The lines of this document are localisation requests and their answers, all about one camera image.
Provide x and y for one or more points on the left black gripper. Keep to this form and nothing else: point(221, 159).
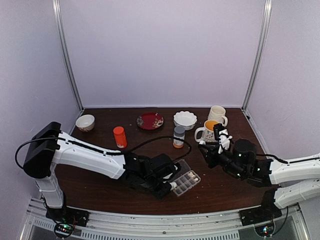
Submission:
point(161, 194)

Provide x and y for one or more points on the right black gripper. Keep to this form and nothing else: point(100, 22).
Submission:
point(211, 159)

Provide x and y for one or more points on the clear plastic pill organizer box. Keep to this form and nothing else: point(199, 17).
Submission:
point(186, 180)

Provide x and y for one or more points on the orange pill bottle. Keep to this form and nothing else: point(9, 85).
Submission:
point(120, 137)

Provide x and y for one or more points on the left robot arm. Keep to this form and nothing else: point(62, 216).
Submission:
point(51, 147)

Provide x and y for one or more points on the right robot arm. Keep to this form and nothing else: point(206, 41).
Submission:
point(240, 160)

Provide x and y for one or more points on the floral mug yellow inside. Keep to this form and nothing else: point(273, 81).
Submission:
point(206, 133)

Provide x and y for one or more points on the grey cap supplement bottle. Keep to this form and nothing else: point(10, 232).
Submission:
point(178, 137)

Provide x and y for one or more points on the white scalloped bowl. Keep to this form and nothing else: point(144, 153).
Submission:
point(185, 119)

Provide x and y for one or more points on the cream ribbed mug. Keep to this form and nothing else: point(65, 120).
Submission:
point(218, 114)

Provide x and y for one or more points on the red floral plate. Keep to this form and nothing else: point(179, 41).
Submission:
point(150, 121)

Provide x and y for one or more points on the small white rice bowl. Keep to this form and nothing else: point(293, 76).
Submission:
point(85, 123)

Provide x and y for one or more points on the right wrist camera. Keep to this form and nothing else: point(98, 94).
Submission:
point(223, 138)

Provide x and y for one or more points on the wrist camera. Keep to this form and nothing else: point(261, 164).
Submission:
point(223, 138)
point(176, 171)

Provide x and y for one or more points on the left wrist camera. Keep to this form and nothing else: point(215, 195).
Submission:
point(176, 171)

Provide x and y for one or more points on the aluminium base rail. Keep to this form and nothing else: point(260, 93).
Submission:
point(223, 225)

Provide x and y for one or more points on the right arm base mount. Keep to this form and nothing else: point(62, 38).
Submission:
point(258, 215)

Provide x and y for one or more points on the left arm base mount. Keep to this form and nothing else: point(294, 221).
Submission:
point(72, 216)

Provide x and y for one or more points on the right aluminium frame post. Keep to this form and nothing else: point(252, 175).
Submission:
point(264, 30)

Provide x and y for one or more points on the aluminium frame post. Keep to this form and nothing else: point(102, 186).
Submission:
point(264, 30)
point(65, 53)

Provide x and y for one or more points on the left aluminium frame post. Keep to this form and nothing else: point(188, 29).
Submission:
point(65, 53)

